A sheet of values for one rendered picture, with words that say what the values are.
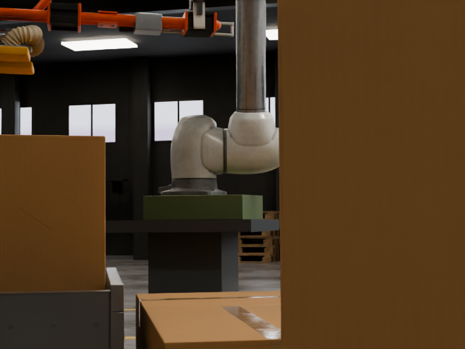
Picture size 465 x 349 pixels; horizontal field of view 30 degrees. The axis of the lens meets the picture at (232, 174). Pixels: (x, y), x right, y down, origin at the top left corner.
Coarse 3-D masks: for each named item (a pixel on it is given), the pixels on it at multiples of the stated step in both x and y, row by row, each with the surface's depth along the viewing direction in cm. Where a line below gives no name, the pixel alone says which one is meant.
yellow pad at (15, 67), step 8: (0, 64) 225; (8, 64) 226; (16, 64) 226; (24, 64) 226; (32, 64) 227; (0, 72) 233; (8, 72) 232; (16, 72) 232; (24, 72) 232; (32, 72) 232
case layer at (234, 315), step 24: (144, 312) 202; (168, 312) 192; (192, 312) 192; (216, 312) 191; (240, 312) 191; (264, 312) 191; (144, 336) 202; (168, 336) 153; (192, 336) 153; (216, 336) 152; (240, 336) 152; (264, 336) 152
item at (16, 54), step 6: (0, 48) 207; (6, 48) 207; (12, 48) 207; (18, 48) 208; (24, 48) 208; (0, 54) 207; (6, 54) 207; (12, 54) 208; (18, 54) 208; (24, 54) 208; (0, 60) 215; (6, 60) 215; (12, 60) 215; (18, 60) 215; (24, 60) 215
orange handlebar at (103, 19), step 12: (0, 12) 218; (12, 12) 219; (24, 12) 219; (36, 12) 220; (84, 12) 222; (108, 12) 223; (96, 24) 227; (108, 24) 225; (120, 24) 228; (132, 24) 228; (168, 24) 226; (180, 24) 227
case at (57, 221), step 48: (0, 144) 200; (48, 144) 203; (96, 144) 205; (0, 192) 200; (48, 192) 202; (96, 192) 204; (0, 240) 199; (48, 240) 201; (96, 240) 204; (0, 288) 198; (48, 288) 201; (96, 288) 203
